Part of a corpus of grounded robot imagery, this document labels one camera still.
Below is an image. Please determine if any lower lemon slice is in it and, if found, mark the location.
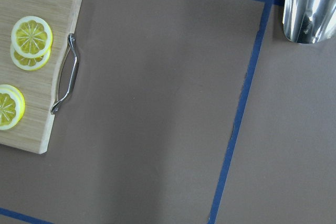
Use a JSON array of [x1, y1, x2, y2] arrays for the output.
[[10, 45, 51, 71]]

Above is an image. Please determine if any single lemon slice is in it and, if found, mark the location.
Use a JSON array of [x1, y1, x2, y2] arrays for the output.
[[1, 84, 25, 131]]

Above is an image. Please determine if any steel scoop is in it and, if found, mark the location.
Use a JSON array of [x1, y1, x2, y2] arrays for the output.
[[282, 0, 335, 44]]

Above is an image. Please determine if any bamboo cutting board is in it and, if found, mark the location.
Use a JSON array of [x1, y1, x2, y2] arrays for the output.
[[1, 0, 82, 154]]

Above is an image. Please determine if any chrome board handle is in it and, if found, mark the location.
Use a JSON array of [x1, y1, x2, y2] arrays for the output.
[[50, 33, 80, 115]]

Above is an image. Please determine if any lemon slice near handle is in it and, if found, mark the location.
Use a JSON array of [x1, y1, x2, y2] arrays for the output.
[[11, 16, 53, 58]]

